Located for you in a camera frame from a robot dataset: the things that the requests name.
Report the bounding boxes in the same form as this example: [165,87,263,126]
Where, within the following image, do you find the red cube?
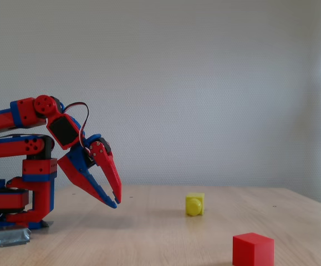
[232,232,275,266]

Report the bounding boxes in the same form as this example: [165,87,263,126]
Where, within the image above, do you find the yellow cube with knob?
[185,192,205,217]

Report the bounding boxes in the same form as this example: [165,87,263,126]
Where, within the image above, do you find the red white black servo wire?
[62,101,92,156]

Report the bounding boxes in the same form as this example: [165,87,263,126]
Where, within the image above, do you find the grey duct tape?
[0,221,54,248]

